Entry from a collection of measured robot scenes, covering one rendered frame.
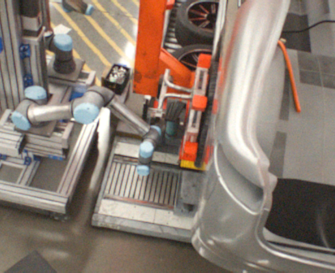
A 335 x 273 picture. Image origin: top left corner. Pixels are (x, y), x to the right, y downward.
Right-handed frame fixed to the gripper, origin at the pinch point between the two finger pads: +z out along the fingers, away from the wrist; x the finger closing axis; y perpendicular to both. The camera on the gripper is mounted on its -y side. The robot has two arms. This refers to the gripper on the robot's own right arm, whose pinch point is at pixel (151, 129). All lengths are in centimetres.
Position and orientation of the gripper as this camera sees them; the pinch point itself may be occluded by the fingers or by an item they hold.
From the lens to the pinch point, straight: 299.2
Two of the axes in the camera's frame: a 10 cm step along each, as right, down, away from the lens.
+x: -9.9, -1.7, 0.0
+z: 1.3, -7.2, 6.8
